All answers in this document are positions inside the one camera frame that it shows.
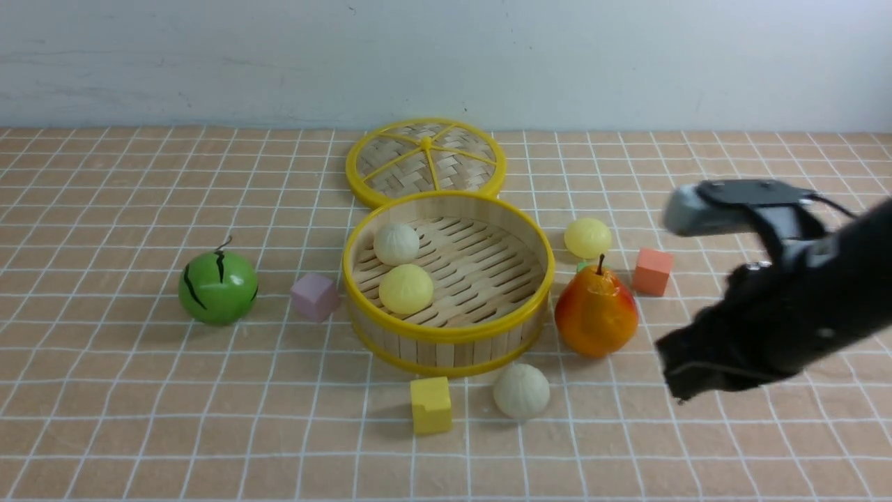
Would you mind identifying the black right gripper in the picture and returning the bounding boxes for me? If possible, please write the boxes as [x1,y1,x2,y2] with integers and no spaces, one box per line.
[655,201,890,402]

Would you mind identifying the yellow bun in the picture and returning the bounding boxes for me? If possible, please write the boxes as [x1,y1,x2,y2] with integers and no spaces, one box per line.
[378,264,434,317]
[564,218,613,261]

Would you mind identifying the white bun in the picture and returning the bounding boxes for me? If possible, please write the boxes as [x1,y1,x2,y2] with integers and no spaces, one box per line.
[373,222,420,266]
[493,363,551,420]

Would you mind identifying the bamboo steamer tray yellow rim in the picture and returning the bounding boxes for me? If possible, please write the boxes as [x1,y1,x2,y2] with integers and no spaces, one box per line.
[341,191,555,378]

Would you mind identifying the woven bamboo steamer lid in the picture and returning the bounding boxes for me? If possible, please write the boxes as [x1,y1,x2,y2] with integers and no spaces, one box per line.
[345,118,507,208]

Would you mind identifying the orange cube block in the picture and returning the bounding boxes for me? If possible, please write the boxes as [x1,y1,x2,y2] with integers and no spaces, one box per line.
[631,248,675,297]

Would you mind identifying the orange toy pear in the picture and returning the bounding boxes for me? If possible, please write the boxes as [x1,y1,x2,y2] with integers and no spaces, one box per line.
[554,254,638,358]

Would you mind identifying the yellow cube block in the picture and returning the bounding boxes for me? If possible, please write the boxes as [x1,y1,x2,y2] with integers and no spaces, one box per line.
[410,376,453,435]

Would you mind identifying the pink cube block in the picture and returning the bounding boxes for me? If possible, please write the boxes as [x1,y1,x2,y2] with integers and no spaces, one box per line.
[290,271,341,322]

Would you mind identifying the green toy watermelon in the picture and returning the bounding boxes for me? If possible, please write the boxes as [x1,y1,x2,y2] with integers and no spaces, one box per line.
[178,236,259,326]

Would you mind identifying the orange grid tablecloth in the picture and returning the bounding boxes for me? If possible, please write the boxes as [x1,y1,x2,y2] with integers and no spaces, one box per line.
[1,126,890,501]

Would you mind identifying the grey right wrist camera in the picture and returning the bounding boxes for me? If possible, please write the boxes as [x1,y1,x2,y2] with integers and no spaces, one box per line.
[662,178,828,261]

